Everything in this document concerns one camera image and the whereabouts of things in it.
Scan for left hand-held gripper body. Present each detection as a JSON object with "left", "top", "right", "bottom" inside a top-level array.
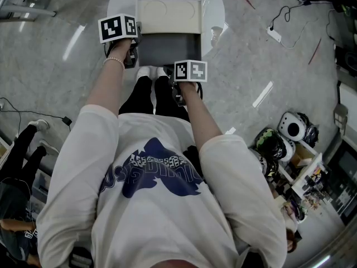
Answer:
[{"left": 98, "top": 14, "right": 139, "bottom": 69}]

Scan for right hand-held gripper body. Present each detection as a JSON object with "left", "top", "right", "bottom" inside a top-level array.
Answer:
[{"left": 170, "top": 60, "right": 209, "bottom": 107}]

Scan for dark grey box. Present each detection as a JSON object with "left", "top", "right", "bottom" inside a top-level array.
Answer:
[{"left": 138, "top": 33, "right": 202, "bottom": 68}]

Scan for cream drawer box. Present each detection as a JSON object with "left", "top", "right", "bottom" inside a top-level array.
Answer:
[{"left": 136, "top": 0, "right": 203, "bottom": 36}]

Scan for person's left forearm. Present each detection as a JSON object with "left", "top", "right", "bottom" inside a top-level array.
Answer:
[{"left": 85, "top": 39, "right": 133, "bottom": 114}]

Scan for person's right forearm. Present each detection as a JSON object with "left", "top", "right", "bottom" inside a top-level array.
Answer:
[{"left": 178, "top": 82, "right": 224, "bottom": 150}]

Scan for person's left white shoe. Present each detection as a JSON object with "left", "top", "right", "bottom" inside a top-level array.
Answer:
[{"left": 136, "top": 65, "right": 151, "bottom": 80}]

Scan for person's black trousers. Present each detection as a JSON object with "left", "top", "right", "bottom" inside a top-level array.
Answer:
[{"left": 118, "top": 75, "right": 192, "bottom": 122}]

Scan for white power strip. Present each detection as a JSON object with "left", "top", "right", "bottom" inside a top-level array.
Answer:
[{"left": 266, "top": 26, "right": 282, "bottom": 43}]

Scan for short red floor strip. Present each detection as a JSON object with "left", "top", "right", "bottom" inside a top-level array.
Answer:
[{"left": 308, "top": 37, "right": 322, "bottom": 65}]

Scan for white rounded backpack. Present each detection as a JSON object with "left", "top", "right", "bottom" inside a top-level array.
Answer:
[{"left": 278, "top": 137, "right": 296, "bottom": 161}]

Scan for black bag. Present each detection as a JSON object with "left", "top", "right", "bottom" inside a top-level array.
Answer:
[{"left": 297, "top": 112, "right": 320, "bottom": 147}]

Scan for cardboard box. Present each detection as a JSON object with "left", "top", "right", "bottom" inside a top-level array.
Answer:
[{"left": 290, "top": 143, "right": 319, "bottom": 169}]

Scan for white printed T-shirt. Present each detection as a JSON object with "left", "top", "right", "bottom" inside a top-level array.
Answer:
[{"left": 36, "top": 104, "right": 288, "bottom": 268}]

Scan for cluttered white desk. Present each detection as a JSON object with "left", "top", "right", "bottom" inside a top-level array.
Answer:
[{"left": 291, "top": 152, "right": 329, "bottom": 203}]

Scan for grey lantern-shaped device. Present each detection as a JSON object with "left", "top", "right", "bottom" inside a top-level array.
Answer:
[{"left": 333, "top": 103, "right": 349, "bottom": 128}]

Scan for white cabinet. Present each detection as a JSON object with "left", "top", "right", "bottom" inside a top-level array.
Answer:
[{"left": 336, "top": 79, "right": 357, "bottom": 106}]

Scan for clear storage bins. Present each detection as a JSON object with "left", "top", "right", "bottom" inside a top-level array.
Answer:
[{"left": 29, "top": 169, "right": 56, "bottom": 205}]

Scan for dark monitor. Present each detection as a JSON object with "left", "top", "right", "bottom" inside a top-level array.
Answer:
[{"left": 326, "top": 141, "right": 357, "bottom": 223}]

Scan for black harness buckle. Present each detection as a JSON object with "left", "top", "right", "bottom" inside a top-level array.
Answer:
[{"left": 69, "top": 247, "right": 93, "bottom": 268}]

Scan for pearl bracelet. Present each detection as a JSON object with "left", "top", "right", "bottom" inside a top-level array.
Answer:
[{"left": 102, "top": 55, "right": 126, "bottom": 71}]

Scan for white table frame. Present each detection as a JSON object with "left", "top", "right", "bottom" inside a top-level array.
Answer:
[{"left": 0, "top": 0, "right": 57, "bottom": 22}]

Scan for black power cable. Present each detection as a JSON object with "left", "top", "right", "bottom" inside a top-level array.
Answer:
[{"left": 269, "top": 0, "right": 312, "bottom": 31}]

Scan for white cable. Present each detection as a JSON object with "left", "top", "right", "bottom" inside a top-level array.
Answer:
[{"left": 280, "top": 20, "right": 312, "bottom": 50}]

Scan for thin black adapter cable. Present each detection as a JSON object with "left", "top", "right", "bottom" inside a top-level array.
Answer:
[{"left": 0, "top": 97, "right": 65, "bottom": 122}]

